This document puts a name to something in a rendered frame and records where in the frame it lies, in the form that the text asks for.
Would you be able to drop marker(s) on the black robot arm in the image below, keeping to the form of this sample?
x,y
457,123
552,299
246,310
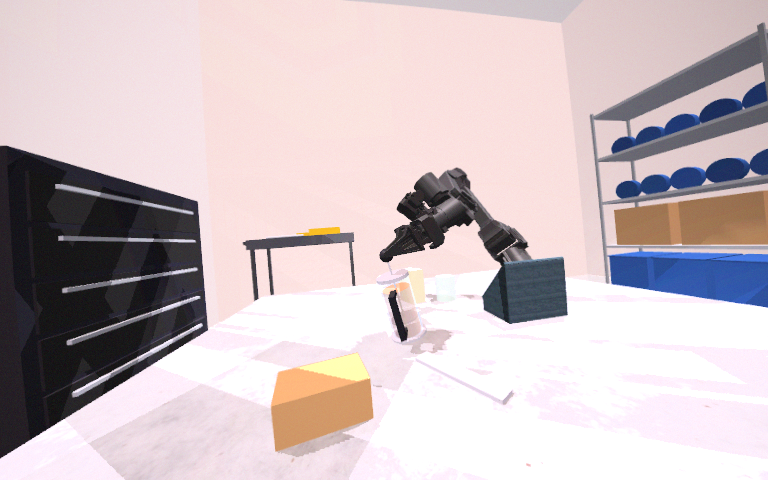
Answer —
x,y
452,193

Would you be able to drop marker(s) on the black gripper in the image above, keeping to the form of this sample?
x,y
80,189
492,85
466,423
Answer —
x,y
424,230

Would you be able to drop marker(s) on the glass coffee press with black knob plunger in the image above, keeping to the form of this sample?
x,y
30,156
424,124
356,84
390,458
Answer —
x,y
400,304

